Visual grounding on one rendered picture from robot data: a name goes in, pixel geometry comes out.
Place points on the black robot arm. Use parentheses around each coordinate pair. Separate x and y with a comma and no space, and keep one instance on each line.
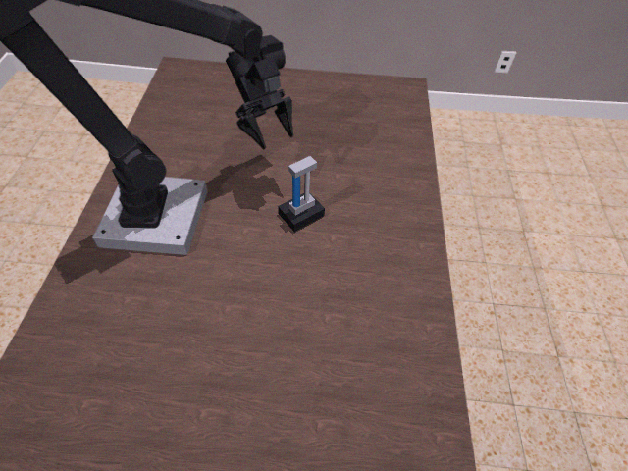
(26,39)

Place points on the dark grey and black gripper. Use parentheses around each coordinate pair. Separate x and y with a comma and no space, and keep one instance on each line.
(248,123)

